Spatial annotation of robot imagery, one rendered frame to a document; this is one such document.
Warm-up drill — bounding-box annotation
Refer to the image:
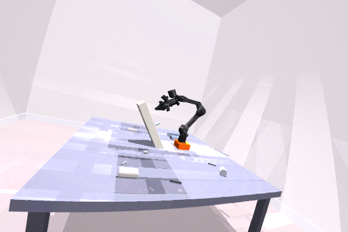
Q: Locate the white cylinder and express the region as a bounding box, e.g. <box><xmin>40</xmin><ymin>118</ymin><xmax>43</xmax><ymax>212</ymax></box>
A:
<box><xmin>219</xmin><ymin>167</ymin><xmax>227</xmax><ymax>176</ymax></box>

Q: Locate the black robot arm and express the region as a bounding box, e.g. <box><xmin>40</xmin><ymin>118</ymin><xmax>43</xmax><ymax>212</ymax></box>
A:
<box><xmin>161</xmin><ymin>89</ymin><xmax>206</xmax><ymax>144</ymax></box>

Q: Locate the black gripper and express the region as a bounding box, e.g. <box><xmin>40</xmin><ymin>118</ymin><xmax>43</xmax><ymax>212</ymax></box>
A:
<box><xmin>155</xmin><ymin>100</ymin><xmax>173</xmax><ymax>112</ymax></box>

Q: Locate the cream flat panel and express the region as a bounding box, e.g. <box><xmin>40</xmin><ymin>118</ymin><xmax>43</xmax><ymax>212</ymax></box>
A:
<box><xmin>136</xmin><ymin>101</ymin><xmax>164</xmax><ymax>149</ymax></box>

